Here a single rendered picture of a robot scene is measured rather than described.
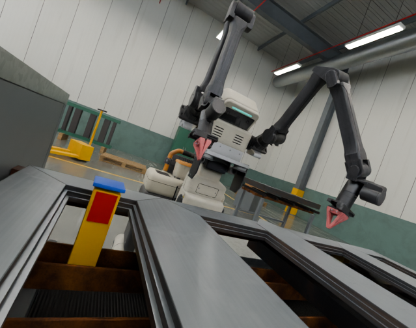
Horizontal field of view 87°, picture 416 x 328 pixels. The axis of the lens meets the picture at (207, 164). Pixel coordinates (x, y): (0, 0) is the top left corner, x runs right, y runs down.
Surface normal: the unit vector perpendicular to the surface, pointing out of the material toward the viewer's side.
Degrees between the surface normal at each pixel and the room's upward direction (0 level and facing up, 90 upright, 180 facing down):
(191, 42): 90
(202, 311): 0
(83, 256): 90
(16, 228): 0
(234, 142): 98
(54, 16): 90
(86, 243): 90
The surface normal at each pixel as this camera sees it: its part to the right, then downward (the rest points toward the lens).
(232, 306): 0.35, -0.94
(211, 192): 0.29, 0.28
